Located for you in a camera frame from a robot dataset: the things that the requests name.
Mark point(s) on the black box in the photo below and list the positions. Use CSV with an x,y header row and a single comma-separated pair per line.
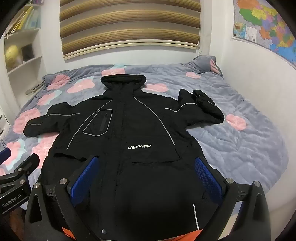
x,y
27,52

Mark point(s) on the golden globe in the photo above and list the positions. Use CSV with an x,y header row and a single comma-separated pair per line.
x,y
12,56

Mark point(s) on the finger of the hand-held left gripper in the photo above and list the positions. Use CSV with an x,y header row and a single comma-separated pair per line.
x,y
4,154
29,163

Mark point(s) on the row of books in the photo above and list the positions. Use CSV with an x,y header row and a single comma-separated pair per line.
x,y
23,18

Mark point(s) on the black hooded jacket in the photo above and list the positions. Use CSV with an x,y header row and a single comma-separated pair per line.
x,y
129,129

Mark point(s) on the grey floral blanket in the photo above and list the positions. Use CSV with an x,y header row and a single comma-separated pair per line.
x,y
231,148

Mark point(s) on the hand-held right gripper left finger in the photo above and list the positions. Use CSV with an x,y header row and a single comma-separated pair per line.
x,y
84,179

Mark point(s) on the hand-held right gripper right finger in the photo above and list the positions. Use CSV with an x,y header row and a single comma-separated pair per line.
x,y
206,177

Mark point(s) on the grey floral pillow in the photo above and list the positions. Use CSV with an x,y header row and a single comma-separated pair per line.
x,y
205,63

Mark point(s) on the white bookshelf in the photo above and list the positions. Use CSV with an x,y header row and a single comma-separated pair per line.
x,y
30,39

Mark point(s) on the white printed bag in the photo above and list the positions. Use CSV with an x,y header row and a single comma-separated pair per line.
x,y
2,125

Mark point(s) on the flat stack of books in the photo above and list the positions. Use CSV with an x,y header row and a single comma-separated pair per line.
x,y
35,87

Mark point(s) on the striped brown window blind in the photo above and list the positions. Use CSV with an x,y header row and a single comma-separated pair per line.
x,y
129,25

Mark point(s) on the colourful wall map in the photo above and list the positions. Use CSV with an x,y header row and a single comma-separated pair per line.
x,y
266,25

